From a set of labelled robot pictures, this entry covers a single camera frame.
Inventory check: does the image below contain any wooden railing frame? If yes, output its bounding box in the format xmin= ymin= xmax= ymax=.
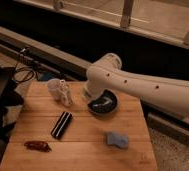
xmin=15 ymin=0 xmax=189 ymax=49

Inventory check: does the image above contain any black white striped box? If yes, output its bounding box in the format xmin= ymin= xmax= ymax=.
xmin=51 ymin=112 xmax=72 ymax=139

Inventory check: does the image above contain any black cable bundle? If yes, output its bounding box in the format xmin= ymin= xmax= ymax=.
xmin=12 ymin=47 xmax=42 ymax=84

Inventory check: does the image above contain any red chili pepper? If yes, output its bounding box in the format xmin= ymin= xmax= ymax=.
xmin=24 ymin=141 xmax=51 ymax=152

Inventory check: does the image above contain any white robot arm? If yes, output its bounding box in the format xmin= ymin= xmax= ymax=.
xmin=84 ymin=53 xmax=189 ymax=118

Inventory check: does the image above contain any blue sponge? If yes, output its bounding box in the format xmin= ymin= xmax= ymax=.
xmin=106 ymin=132 xmax=129 ymax=149

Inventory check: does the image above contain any white plastic cup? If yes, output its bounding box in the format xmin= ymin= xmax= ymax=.
xmin=47 ymin=79 xmax=60 ymax=101

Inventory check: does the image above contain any black round bowl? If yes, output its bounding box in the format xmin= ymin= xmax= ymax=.
xmin=88 ymin=90 xmax=118 ymax=116

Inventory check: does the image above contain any grey metal rail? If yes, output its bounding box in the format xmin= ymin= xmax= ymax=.
xmin=0 ymin=21 xmax=189 ymax=131

